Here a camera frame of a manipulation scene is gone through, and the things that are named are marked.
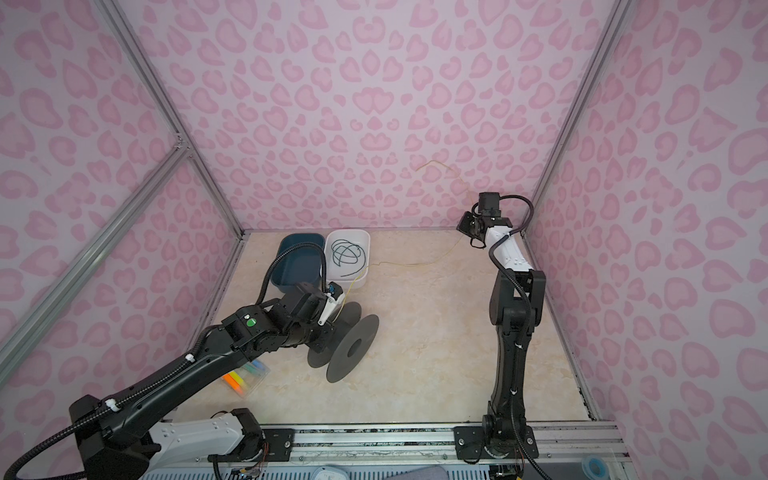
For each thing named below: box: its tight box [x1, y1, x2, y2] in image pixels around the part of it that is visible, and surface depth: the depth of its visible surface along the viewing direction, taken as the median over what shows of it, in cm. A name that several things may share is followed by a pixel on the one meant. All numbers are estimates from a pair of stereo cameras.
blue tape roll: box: [582, 455, 609, 480], surface depth 71 cm
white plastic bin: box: [324, 229, 371, 290], surface depth 113 cm
